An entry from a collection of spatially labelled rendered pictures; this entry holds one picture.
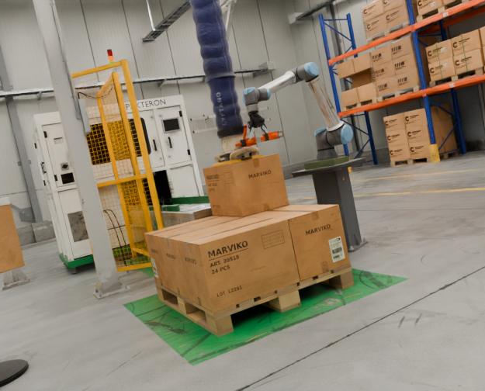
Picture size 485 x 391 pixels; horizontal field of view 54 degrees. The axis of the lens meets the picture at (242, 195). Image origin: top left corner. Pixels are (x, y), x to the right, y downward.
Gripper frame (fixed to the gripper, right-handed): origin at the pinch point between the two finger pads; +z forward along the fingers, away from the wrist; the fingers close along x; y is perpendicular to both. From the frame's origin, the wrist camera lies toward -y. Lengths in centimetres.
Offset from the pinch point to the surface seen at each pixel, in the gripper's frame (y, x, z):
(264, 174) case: 9.6, -2.7, 26.6
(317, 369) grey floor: -127, 65, 108
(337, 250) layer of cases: -50, -12, 82
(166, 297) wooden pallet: 55, 77, 104
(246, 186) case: 9.7, 13.6, 32.0
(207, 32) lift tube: 32, 9, -87
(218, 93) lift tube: 35, 9, -41
